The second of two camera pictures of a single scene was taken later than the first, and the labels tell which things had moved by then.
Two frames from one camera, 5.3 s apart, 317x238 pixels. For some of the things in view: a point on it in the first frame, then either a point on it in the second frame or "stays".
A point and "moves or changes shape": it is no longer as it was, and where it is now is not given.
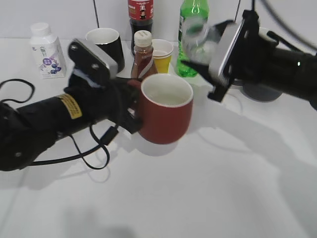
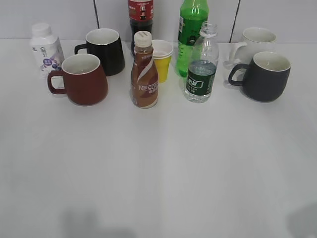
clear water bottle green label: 198,45 → 202,68
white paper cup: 161,48 stays
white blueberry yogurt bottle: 47,51 stays
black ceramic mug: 108,40 stays
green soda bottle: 189,8 stays
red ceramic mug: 166,102 moves or changes shape
